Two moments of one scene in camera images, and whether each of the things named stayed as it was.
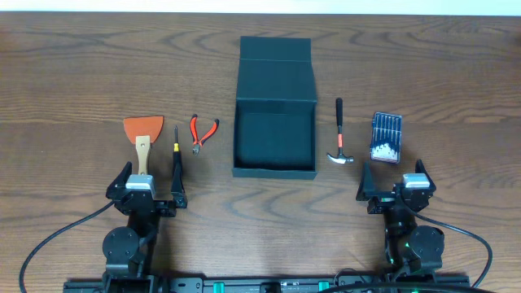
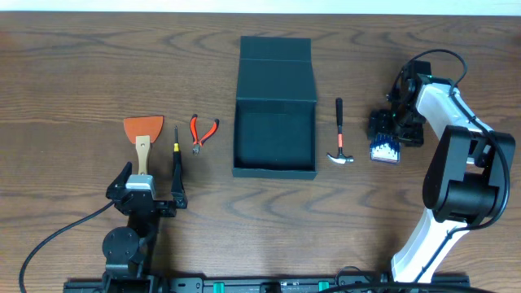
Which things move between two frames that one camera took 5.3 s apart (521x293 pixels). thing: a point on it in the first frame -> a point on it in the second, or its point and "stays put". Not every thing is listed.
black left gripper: [146, 202] stays put
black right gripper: [367, 189] -> [378, 123]
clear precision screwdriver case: [386, 141] stays put
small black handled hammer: [339, 158] stays put
